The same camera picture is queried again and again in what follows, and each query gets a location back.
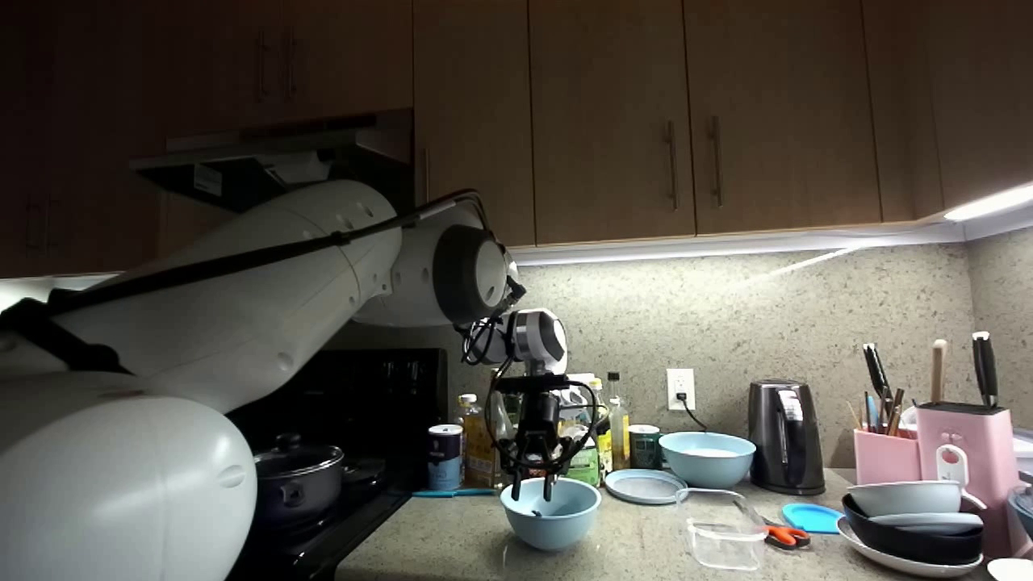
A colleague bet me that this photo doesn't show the white wall outlet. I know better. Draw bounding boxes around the white wall outlet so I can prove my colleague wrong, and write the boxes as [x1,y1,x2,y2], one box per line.
[664,370,694,412]

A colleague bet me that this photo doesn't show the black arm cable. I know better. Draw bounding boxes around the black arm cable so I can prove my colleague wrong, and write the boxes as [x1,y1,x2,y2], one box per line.
[0,187,509,374]

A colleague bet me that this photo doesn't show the under cabinet light strip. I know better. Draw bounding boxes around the under cabinet light strip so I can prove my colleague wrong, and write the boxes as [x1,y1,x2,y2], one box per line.
[942,182,1033,224]

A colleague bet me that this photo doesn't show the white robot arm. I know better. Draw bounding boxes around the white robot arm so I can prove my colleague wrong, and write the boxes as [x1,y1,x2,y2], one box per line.
[0,182,570,581]

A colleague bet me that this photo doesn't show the black electric kettle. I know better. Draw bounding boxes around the black electric kettle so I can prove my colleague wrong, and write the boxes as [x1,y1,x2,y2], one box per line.
[748,382,828,497]

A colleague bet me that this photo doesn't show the light blue front bowl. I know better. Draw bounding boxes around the light blue front bowl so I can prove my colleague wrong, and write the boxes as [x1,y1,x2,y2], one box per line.
[499,478,602,552]

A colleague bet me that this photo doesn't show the blue white salt canister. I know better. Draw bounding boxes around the blue white salt canister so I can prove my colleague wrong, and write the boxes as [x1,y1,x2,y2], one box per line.
[426,422,462,491]

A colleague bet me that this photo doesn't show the light blue plate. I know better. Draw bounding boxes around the light blue plate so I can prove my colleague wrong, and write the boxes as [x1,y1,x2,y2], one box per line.
[604,467,684,508]

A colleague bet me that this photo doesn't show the light blue bowl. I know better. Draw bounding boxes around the light blue bowl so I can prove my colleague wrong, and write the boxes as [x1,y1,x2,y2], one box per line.
[499,478,602,552]
[658,433,757,487]

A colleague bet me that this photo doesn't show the pink utensil holder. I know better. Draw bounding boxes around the pink utensil holder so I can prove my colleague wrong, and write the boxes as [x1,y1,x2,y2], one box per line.
[854,430,920,486]

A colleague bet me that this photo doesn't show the range hood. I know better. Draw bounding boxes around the range hood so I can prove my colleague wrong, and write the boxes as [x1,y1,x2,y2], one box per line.
[128,111,418,215]

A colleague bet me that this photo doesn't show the red handled tool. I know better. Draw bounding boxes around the red handled tool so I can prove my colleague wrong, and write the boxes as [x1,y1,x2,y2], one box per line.
[689,486,814,552]

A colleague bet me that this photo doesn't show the olive oil bottle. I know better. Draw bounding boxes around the olive oil bottle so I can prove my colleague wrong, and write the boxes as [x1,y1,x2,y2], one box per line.
[604,372,630,472]

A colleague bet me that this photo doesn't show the pink knife block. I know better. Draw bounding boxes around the pink knife block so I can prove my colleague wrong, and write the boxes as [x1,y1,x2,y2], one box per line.
[916,403,1028,558]

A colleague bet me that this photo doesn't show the blue round lid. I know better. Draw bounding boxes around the blue round lid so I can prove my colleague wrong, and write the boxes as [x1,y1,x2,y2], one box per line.
[782,505,841,535]

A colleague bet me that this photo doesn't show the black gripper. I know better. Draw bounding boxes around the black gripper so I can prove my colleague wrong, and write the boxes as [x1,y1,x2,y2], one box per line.
[488,374,593,502]

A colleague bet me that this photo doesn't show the stack of dark bowls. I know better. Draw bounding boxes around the stack of dark bowls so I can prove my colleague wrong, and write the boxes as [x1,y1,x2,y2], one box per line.
[844,483,984,564]

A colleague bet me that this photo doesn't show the teal silicone spatula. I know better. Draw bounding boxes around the teal silicone spatula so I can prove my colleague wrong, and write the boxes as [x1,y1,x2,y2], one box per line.
[412,487,499,502]

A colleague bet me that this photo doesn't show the black cooking pot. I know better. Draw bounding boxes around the black cooking pot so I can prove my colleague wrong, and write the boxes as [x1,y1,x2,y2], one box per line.
[255,433,346,526]

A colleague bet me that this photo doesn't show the light blue back bowl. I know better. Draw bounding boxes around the light blue back bowl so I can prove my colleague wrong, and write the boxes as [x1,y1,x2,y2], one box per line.
[658,433,757,487]

